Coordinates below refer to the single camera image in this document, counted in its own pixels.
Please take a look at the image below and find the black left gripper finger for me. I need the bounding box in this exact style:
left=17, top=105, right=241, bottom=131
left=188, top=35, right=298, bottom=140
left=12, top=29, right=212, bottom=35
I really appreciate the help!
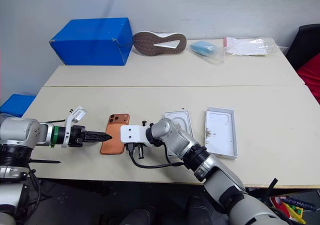
left=84, top=136, right=113, bottom=144
left=84, top=130, right=113, bottom=138

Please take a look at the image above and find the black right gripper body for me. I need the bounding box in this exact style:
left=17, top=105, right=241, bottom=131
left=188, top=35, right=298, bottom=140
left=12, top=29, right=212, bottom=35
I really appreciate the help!
left=125, top=142, right=145, bottom=161

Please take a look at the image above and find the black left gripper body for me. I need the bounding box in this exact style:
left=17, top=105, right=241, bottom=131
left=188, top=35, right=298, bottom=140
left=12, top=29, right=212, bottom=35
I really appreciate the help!
left=69, top=125, right=87, bottom=148

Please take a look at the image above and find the white phone box base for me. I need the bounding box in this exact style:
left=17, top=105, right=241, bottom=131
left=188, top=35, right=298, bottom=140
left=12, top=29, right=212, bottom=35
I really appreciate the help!
left=163, top=108, right=195, bottom=139

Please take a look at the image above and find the white phone box lid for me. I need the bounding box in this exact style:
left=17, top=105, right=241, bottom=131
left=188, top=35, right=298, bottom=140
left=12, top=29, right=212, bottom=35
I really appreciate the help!
left=204, top=106, right=239, bottom=161

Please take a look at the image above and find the blue cardboard shoe box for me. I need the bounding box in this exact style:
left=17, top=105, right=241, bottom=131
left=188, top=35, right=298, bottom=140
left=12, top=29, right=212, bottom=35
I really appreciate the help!
left=48, top=17, right=134, bottom=67

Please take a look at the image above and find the orange smartphone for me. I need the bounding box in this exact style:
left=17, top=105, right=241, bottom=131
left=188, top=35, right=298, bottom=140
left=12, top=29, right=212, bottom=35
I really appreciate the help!
left=100, top=113, right=131, bottom=156

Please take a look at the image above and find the dark rounded shape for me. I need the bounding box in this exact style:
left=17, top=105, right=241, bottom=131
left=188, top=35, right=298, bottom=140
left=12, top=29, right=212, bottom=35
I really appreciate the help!
left=119, top=205, right=157, bottom=225
left=186, top=195, right=214, bottom=225

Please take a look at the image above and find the shoe with brown sole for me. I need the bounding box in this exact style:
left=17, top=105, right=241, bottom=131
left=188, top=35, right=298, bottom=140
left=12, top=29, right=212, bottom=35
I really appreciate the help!
left=132, top=30, right=188, bottom=56

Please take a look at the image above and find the blue item in plastic bag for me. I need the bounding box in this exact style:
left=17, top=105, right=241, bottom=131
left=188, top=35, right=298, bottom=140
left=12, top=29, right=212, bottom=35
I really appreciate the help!
left=189, top=40, right=227, bottom=66

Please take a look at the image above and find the clear bag with white papers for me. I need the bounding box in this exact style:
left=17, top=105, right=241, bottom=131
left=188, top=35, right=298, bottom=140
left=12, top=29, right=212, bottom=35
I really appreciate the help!
left=223, top=35, right=279, bottom=58

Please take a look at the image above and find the colourful toys pile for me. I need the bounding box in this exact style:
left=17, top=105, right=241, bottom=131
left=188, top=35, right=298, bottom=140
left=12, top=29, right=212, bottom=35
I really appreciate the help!
left=270, top=195, right=316, bottom=225

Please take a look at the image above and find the red cloth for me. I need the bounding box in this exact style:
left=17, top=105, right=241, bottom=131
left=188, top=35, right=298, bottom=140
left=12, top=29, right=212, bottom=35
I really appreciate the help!
left=296, top=52, right=320, bottom=99

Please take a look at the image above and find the black chair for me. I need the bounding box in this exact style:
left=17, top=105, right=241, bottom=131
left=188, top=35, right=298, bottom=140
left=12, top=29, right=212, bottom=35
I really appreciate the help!
left=285, top=24, right=320, bottom=71

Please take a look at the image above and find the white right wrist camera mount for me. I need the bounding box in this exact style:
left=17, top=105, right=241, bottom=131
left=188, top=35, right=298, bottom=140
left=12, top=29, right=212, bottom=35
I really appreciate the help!
left=120, top=124, right=151, bottom=145

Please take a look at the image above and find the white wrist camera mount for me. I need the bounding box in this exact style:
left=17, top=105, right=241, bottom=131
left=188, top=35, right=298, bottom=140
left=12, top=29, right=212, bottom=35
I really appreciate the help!
left=61, top=105, right=89, bottom=149
left=120, top=124, right=151, bottom=145

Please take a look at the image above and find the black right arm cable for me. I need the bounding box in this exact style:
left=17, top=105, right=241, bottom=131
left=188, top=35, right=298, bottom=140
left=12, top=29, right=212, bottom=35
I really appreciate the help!
left=128, top=142, right=185, bottom=170

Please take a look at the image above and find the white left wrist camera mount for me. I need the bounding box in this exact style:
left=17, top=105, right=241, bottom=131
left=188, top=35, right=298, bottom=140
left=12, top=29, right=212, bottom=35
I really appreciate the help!
left=61, top=105, right=89, bottom=149

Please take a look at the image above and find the black pointed cable tie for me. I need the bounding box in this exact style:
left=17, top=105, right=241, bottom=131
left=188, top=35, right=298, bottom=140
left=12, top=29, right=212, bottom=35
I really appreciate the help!
left=28, top=159, right=62, bottom=165

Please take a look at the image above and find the black strap on right arm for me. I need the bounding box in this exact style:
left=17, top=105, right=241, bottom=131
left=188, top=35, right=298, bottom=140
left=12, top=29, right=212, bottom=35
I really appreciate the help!
left=266, top=177, right=279, bottom=198

